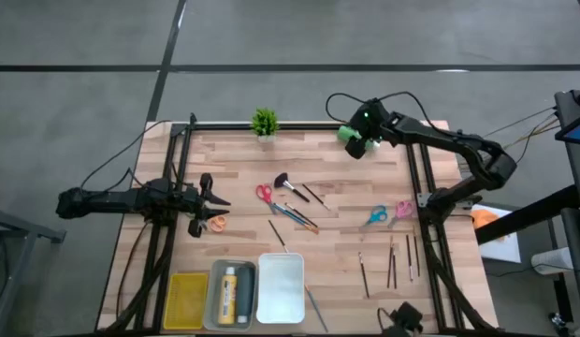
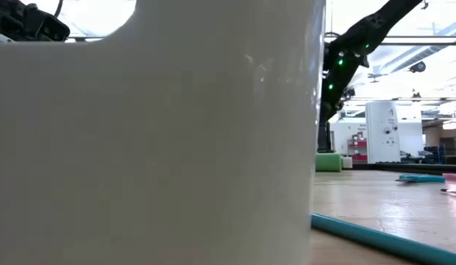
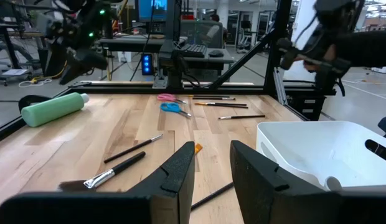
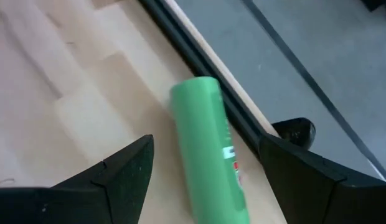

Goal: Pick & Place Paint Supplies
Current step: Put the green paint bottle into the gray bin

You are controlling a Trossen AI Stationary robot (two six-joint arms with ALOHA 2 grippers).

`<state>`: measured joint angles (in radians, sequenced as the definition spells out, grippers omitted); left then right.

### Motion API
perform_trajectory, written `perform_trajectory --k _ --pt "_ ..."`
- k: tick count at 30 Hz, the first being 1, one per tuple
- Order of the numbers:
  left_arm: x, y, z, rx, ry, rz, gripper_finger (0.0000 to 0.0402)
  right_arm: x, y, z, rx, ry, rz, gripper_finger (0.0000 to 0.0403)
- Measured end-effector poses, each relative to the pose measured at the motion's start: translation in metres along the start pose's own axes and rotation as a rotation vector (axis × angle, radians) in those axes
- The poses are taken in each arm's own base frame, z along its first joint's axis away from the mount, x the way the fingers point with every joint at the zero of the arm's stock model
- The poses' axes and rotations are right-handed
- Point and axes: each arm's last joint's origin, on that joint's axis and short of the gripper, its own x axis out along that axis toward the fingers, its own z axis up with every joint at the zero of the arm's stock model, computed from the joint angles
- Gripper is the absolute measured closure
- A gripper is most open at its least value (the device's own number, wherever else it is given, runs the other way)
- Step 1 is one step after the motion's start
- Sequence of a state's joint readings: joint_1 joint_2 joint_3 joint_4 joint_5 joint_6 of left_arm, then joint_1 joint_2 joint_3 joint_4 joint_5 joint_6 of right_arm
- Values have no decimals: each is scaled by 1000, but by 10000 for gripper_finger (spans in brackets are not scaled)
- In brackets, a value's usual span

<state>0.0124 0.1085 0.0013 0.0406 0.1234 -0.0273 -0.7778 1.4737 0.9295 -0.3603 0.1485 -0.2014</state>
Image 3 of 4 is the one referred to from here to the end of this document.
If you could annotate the black computer mouse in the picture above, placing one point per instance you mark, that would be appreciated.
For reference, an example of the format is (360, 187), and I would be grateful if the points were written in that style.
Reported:
(216, 53)

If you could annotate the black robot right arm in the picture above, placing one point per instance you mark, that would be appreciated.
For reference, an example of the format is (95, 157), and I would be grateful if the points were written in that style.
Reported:
(173, 71)

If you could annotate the black paint brush gold ferrule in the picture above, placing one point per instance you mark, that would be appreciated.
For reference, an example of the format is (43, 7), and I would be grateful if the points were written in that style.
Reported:
(227, 104)

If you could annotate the blue scissors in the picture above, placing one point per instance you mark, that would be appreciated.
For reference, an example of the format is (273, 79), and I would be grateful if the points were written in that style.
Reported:
(181, 112)

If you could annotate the monitor with blue screen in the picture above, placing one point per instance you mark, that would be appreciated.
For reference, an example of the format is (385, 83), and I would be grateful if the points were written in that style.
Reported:
(151, 9)

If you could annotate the thin black paint brush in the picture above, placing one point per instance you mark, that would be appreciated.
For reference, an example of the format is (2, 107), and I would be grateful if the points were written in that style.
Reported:
(211, 196)

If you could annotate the green paint bottle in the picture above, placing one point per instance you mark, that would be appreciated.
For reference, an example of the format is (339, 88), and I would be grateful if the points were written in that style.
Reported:
(53, 109)

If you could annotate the person's hand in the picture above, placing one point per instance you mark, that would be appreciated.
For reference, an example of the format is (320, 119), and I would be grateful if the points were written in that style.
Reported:
(330, 53)

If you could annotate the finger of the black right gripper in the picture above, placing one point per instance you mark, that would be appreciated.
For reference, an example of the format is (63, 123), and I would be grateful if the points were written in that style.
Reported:
(87, 63)

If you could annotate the grey office desk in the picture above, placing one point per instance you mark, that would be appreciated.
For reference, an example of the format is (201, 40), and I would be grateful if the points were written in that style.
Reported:
(127, 43)

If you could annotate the dark pens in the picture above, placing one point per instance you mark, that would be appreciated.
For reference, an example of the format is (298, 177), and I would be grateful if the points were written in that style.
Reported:
(198, 148)

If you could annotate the white plastic bin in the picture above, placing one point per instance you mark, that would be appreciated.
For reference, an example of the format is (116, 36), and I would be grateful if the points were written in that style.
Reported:
(305, 149)

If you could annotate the black frame clamp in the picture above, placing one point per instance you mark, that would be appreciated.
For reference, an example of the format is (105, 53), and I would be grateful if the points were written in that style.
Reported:
(29, 101)

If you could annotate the black workstation desk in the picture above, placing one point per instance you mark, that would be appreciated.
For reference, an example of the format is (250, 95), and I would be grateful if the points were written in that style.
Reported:
(6, 37)

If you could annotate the wide black paint brush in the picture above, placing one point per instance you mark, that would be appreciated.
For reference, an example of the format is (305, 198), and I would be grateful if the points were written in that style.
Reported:
(118, 169)

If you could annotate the silver aluminium bars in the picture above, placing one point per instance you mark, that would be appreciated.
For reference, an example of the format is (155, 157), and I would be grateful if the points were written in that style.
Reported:
(280, 87)

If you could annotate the black paint brush silver ferrule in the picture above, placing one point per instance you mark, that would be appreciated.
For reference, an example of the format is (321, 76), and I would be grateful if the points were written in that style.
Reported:
(214, 98)
(130, 150)
(233, 106)
(246, 117)

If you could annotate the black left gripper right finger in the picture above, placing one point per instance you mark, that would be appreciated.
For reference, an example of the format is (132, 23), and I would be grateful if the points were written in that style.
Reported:
(305, 208)

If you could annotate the black aluminium table frame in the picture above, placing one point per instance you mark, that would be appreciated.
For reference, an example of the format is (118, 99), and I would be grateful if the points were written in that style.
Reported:
(134, 90)

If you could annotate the computer tower blue lights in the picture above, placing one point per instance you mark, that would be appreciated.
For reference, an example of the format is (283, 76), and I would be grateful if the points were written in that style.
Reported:
(146, 63)

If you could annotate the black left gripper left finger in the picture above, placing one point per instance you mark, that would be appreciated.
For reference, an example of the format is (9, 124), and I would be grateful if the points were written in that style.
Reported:
(87, 208)

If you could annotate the pink scissors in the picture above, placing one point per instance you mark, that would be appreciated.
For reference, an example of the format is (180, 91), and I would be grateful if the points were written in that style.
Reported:
(175, 99)

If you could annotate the black control box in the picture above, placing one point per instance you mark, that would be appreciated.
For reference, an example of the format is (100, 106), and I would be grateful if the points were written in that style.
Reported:
(306, 107)

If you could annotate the black keyboard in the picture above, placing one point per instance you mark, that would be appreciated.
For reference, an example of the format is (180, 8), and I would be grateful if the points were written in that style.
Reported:
(194, 49)

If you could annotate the black floor box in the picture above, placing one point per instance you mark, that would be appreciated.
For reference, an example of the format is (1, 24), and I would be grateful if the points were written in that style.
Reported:
(49, 65)

